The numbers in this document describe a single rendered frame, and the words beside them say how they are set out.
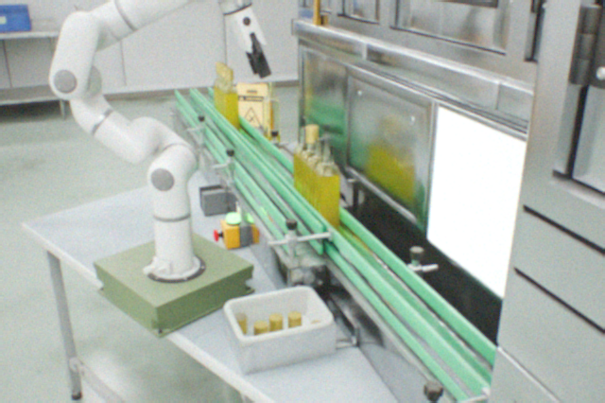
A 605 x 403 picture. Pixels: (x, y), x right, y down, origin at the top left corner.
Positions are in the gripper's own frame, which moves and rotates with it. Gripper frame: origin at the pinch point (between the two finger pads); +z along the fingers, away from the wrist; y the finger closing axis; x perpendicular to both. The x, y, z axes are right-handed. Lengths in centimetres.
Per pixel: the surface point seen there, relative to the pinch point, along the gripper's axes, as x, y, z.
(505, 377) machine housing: 10, -106, 10
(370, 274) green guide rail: 2, -41, 41
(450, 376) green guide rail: 3, -73, 45
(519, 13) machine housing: -35, -55, -5
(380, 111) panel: -23.1, -10.2, 20.2
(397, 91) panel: -24.9, -19.4, 13.3
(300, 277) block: 14, -21, 47
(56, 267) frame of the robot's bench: 81, 61, 51
